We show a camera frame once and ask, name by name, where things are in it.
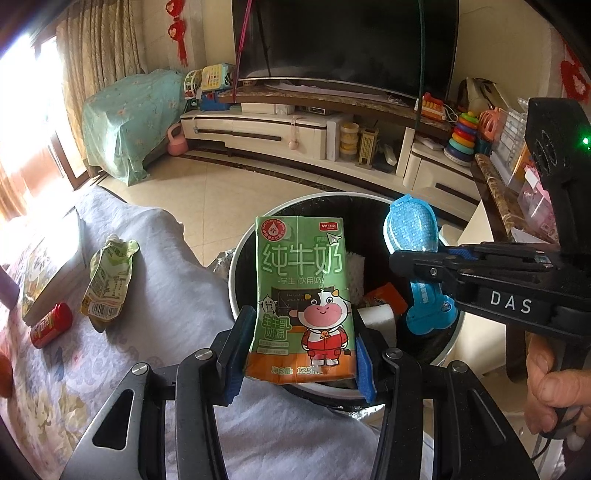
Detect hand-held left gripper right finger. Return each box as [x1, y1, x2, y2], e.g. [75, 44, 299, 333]
[356, 329, 529, 480]

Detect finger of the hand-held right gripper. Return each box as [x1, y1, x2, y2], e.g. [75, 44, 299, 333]
[442, 244, 555, 274]
[389, 249, 476, 301]

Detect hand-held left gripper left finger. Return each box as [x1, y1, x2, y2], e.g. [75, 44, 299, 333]
[60, 305, 259, 480]

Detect white round trash bin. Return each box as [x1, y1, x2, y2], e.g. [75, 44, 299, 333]
[228, 191, 462, 411]

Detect green milk carton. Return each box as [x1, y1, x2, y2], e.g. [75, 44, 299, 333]
[244, 215, 358, 385]

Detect person's right hand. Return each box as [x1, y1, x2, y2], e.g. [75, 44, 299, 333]
[526, 336, 591, 445]

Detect marble top side cabinet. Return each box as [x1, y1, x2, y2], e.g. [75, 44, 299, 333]
[471, 152, 564, 252]

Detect pink clear plastic box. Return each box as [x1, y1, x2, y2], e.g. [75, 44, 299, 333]
[517, 180, 561, 243]

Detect clear plastic organizer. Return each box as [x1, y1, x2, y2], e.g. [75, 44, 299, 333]
[492, 99, 532, 185]

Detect wooden abacus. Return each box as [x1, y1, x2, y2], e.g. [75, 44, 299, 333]
[355, 127, 380, 167]

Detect orange plastic toy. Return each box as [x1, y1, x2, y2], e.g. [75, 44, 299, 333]
[478, 107, 504, 141]

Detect stacked yellow jars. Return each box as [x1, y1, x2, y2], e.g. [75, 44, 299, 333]
[339, 122, 360, 162]

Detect green spout pouch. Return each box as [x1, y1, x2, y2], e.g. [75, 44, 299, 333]
[81, 234, 140, 319]

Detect beige bag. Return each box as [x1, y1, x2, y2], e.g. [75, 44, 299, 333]
[457, 76, 509, 121]

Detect small red bottle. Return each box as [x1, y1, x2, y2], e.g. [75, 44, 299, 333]
[30, 302, 74, 349]

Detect colourful children's book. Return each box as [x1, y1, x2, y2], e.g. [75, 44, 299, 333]
[9, 235, 88, 324]

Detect white television cabinet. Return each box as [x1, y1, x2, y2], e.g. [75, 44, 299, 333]
[179, 85, 490, 227]

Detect pink kettlebell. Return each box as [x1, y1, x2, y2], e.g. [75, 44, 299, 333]
[167, 122, 188, 157]

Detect orange round fruit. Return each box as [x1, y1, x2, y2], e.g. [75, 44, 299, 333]
[0, 355, 14, 400]

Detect black television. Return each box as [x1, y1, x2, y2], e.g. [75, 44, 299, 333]
[231, 0, 460, 100]

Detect blue plastic toy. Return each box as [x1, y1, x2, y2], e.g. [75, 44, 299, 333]
[198, 90, 232, 112]

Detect teal covered furniture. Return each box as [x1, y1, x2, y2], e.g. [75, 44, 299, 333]
[82, 68, 185, 185]

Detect pink rod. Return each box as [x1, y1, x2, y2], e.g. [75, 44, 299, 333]
[235, 0, 254, 104]

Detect yellow teal toy phone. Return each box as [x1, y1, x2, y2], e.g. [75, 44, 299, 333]
[201, 64, 232, 93]

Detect red heart hanging decoration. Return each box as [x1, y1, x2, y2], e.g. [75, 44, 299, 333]
[164, 0, 190, 65]

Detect beige curtain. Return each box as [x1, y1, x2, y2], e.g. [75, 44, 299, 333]
[55, 0, 148, 116]

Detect rainbow stacking ring toy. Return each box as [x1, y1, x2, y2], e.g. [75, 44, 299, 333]
[444, 111, 481, 163]

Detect black cable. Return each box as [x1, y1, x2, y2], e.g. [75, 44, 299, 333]
[531, 408, 583, 462]

